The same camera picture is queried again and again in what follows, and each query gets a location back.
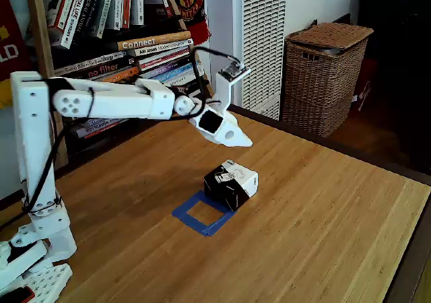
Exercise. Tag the red bag white print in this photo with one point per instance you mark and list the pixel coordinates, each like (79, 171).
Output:
(367, 77)

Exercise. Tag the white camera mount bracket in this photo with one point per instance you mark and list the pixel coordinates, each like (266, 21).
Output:
(224, 91)

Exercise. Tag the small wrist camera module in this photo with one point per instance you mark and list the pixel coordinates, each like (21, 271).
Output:
(231, 70)

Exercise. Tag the red black football scarf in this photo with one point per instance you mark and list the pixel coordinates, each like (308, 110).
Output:
(188, 0)

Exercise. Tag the white Financial Life book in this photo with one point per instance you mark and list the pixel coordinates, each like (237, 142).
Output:
(76, 13)

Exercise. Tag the orange Connect book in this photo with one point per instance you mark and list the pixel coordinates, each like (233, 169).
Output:
(151, 42)

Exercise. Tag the grey green spine book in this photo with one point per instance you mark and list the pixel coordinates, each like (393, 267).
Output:
(105, 10)

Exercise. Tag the black no filter book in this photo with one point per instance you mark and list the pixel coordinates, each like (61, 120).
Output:
(97, 70)

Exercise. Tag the white perforated base plate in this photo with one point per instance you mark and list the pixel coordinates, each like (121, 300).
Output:
(47, 283)

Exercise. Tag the dark Moral Animal book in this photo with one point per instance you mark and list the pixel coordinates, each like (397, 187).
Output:
(88, 10)

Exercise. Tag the orange spine book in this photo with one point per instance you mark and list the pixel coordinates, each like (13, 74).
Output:
(121, 74)

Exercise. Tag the red banner white letters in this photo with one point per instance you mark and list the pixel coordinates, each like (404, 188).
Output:
(10, 40)

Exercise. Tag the brown wicker basket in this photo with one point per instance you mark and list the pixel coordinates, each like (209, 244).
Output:
(320, 81)

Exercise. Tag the red black device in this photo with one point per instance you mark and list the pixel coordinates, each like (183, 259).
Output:
(17, 296)

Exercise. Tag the blue tape square target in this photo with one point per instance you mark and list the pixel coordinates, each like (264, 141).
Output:
(190, 220)

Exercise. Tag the wooden ladder bookshelf frame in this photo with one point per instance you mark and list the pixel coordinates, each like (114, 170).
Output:
(40, 30)

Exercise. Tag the white book red stripes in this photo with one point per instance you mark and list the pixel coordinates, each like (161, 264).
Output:
(163, 58)

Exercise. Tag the white Modern Romance book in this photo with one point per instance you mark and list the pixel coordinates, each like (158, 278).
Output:
(161, 48)

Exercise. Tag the black and white cardboard box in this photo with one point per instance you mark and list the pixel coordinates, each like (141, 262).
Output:
(229, 182)

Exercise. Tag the blue spine book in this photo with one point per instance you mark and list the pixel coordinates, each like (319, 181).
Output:
(178, 71)

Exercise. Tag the white louvered heater panel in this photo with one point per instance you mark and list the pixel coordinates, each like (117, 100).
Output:
(262, 47)

